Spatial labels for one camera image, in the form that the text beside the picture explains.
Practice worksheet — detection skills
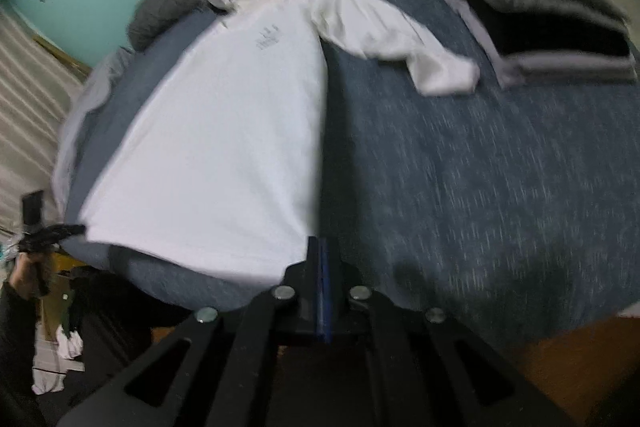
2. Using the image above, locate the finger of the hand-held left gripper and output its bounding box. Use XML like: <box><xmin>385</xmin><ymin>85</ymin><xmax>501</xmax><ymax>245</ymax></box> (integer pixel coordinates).
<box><xmin>47</xmin><ymin>223</ymin><xmax>86</xmax><ymax>252</ymax></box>

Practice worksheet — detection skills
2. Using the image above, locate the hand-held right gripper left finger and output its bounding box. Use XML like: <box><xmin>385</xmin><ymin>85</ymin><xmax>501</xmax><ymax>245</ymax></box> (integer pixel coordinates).
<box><xmin>57</xmin><ymin>237</ymin><xmax>324</xmax><ymax>427</ymax></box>

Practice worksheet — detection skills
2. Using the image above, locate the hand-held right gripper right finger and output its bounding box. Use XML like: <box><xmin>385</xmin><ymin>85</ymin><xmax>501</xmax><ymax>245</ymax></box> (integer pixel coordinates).
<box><xmin>323</xmin><ymin>238</ymin><xmax>576</xmax><ymax>427</ymax></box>

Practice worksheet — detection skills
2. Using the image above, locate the white long-sleeve shirt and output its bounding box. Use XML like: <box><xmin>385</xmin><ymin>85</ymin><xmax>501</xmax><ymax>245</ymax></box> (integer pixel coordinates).
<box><xmin>80</xmin><ymin>0</ymin><xmax>481</xmax><ymax>288</ymax></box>

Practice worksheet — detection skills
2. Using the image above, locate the person's left forearm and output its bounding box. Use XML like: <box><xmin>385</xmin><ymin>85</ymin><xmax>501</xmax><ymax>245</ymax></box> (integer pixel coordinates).
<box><xmin>0</xmin><ymin>282</ymin><xmax>51</xmax><ymax>427</ymax></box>

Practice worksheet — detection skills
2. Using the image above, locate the stack of folded grey-black clothes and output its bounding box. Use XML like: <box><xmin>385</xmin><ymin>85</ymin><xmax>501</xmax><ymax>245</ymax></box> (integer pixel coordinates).
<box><xmin>435</xmin><ymin>0</ymin><xmax>631</xmax><ymax>58</ymax></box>

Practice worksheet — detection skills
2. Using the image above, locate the person's left hand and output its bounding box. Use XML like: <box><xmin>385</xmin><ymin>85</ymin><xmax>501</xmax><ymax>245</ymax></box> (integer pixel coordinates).
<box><xmin>9</xmin><ymin>253</ymin><xmax>40</xmax><ymax>301</ymax></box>

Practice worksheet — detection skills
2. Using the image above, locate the beige striped curtain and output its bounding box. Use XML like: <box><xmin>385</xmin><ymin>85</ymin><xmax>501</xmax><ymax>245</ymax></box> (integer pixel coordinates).
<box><xmin>0</xmin><ymin>4</ymin><xmax>93</xmax><ymax>233</ymax></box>

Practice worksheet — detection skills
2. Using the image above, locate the white cloth on floor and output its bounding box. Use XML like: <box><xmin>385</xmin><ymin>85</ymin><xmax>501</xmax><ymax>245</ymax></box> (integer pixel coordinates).
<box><xmin>32</xmin><ymin>324</ymin><xmax>83</xmax><ymax>395</ymax></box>

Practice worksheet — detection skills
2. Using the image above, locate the light grey loose bedsheet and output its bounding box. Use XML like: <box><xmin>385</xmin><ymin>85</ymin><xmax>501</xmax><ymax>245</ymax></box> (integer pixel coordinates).
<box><xmin>52</xmin><ymin>47</ymin><xmax>136</xmax><ymax>208</ymax></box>

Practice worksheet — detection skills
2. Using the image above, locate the light grey folded garment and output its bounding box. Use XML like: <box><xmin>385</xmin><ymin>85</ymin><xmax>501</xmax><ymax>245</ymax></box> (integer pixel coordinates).
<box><xmin>432</xmin><ymin>0</ymin><xmax>638</xmax><ymax>90</ymax></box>

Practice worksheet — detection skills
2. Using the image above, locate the wooden frame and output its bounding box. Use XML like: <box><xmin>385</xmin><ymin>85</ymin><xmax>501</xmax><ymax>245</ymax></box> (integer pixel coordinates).
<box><xmin>32</xmin><ymin>34</ymin><xmax>93</xmax><ymax>78</ymax></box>

